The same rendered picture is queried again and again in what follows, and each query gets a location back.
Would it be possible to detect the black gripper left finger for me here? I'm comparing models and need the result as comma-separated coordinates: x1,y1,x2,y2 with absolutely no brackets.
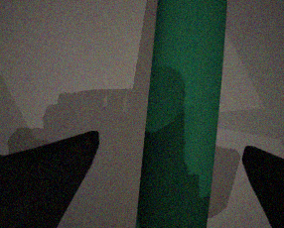
0,131,99,228

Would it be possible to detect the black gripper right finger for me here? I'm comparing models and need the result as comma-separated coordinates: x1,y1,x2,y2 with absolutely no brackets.
242,146,284,228

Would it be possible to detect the green cylinder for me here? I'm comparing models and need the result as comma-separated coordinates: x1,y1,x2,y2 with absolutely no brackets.
135,0,227,228

